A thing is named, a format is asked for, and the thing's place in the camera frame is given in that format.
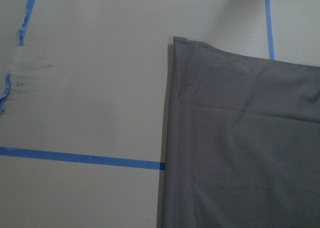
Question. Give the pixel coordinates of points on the dark brown t-shirt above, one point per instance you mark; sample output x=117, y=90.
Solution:
x=243, y=141

